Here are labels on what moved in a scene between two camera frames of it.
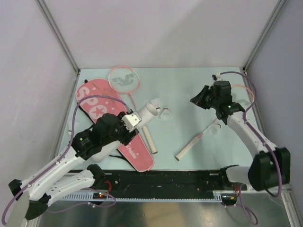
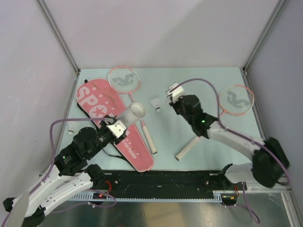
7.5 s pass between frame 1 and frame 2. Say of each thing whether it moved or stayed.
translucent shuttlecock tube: moved
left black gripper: moved
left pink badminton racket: stayed
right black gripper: moved
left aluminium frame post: stayed
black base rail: stayed
